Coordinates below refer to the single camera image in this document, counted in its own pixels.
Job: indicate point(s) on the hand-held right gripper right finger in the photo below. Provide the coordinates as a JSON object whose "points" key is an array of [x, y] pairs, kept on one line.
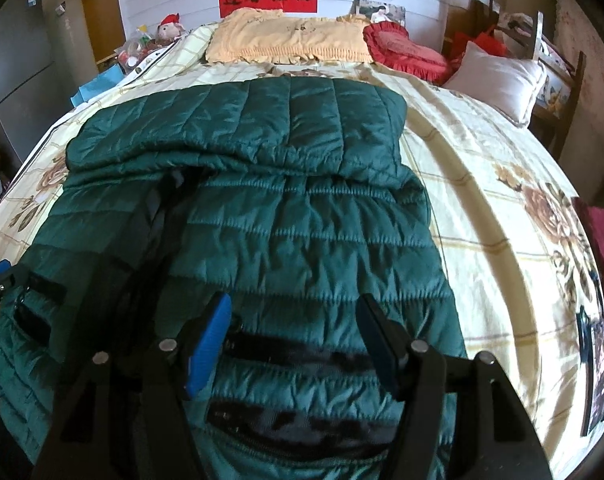
{"points": [[377, 345]]}

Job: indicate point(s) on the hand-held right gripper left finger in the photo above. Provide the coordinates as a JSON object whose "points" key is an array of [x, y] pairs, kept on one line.
{"points": [[209, 345]]}

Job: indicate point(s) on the green quilted puffer jacket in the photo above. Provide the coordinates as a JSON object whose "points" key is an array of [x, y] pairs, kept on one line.
{"points": [[307, 240]]}

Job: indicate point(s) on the red clothes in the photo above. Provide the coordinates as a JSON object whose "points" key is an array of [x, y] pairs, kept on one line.
{"points": [[482, 42]]}

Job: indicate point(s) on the cream floral checked quilt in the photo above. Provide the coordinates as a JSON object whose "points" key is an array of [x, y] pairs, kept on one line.
{"points": [[482, 210]]}

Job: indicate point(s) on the grey refrigerator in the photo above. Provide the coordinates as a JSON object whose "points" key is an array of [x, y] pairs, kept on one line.
{"points": [[17, 60]]}

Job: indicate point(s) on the pile of small toys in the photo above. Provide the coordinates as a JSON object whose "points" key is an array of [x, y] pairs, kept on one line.
{"points": [[137, 50]]}

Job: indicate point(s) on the wooden door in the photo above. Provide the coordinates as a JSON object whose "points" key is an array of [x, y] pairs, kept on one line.
{"points": [[104, 15]]}

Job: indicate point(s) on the white pillow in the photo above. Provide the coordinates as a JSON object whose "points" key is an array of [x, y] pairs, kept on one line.
{"points": [[497, 82]]}

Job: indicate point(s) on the red frilled cushion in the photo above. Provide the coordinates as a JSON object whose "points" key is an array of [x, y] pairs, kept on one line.
{"points": [[407, 52]]}

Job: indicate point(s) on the plush toy with red hat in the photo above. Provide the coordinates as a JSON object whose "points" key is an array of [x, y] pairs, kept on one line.
{"points": [[169, 27]]}

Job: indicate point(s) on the yellow frilled pillow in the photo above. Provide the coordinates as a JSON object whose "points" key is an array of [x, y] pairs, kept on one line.
{"points": [[287, 37]]}

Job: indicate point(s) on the wooden chair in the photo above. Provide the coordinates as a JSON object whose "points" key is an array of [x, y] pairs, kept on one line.
{"points": [[574, 95]]}

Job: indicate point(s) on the framed photo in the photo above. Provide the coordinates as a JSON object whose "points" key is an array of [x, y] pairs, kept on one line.
{"points": [[377, 11]]}

